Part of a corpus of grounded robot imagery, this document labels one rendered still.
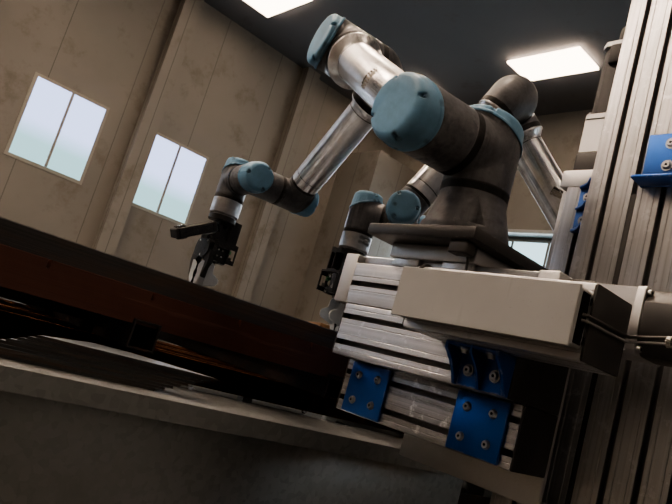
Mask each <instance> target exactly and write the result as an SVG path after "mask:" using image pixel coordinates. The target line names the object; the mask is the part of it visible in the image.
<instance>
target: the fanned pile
mask: <svg viewBox="0 0 672 504"><path fill-rule="evenodd" d="M0 357H1V358H5V359H10V360H15V361H19V362H24V363H28V364H33V365H38V366H42V367H47V368H51V369H56V370H61V371H65V372H70V373H74V374H79V375H84V376H88V377H93V378H97V379H102V380H107V381H111V382H116V383H120V384H125V385H130V386H134V387H139V388H143V389H148V390H153V391H154V390H155V388H157V389H162V390H164V389H165V387H167V388H171V389H173V386H176V387H180V386H181V385H185V386H188V383H190V384H194V385H196V382H198V383H202V384H204V381H206V382H211V380H213V381H217V382H218V380H219V379H216V378H213V377H210V376H206V375H203V374H200V373H196V372H193V371H190V370H187V369H183V368H180V367H177V366H173V365H170V364H167V363H164V362H160V361H157V360H154V359H151V358H147V357H144V356H141V355H137V354H134V353H131V352H128V351H124V350H120V349H116V348H112V347H108V346H104V345H100V344H96V343H92V342H85V341H78V340H71V339H64V338H57V337H50V336H43V335H36V337H33V336H27V338H22V337H18V339H12V338H6V340H5V339H0ZM180 384H181V385H180ZM171 385H172V386H171Z"/></svg>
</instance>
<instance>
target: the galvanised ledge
mask: <svg viewBox="0 0 672 504"><path fill-rule="evenodd" d="M0 391H4V392H10V393H15V394H21V395H26V396H31V397H37V398H42V399H47V400H53V401H58V402H63V403H69V404H74V405H79V406H85V407H90V408H95V409H101V410H106V411H111V412H117V413H122V414H128V415H133V416H138V417H144V418H149V419H154V420H160V421H165V422H170V423H176V424H181V425H186V426H192V427H197V428H202V429H208V430H213V431H219V432H224V433H229V434H235V435H240V436H245V437H251V438H256V439H261V440H267V441H272V442H277V443H283V444H288V445H293V446H299V447H304V448H309V449H315V450H320V451H326V452H331V453H336V454H342V455H347V456H352V457H358V458H363V459H368V460H374V461H379V462H384V463H390V464H395V465H400V466H406V467H411V468H417V469H422V470H427V471H433V472H438V473H443V474H446V473H444V472H441V471H439V470H436V469H434V468H432V467H429V466H427V465H424V464H422V463H419V462H417V461H414V460H412V459H409V458H407V457H404V456H402V455H400V454H399V452H400V448H401V444H402V440H403V438H401V437H397V436H392V435H388V434H384V433H379V432H375V431H370V430H366V429H361V428H357V427H353V426H348V425H344V424H339V423H335V422H330V421H326V420H322V419H317V418H313V417H308V416H304V415H299V414H295V413H291V412H286V411H282V410H277V409H273V408H268V407H264V406H260V405H255V404H251V403H246V402H242V401H237V400H233V399H229V398H224V397H220V396H215V395H211V394H206V393H202V392H198V391H193V390H189V389H184V388H180V387H175V386H173V389H171V388H167V387H165V389H164V390H162V389H157V388H155V390H154V391H153V390H148V389H143V388H139V387H134V386H130V385H125V384H120V383H116V382H111V381H107V380H102V379H97V378H93V377H88V376H84V375H79V374H74V373H70V372H65V371H61V370H56V369H51V368H47V367H42V366H38V365H33V364H28V363H24V362H19V361H15V360H10V359H5V358H1V357H0Z"/></svg>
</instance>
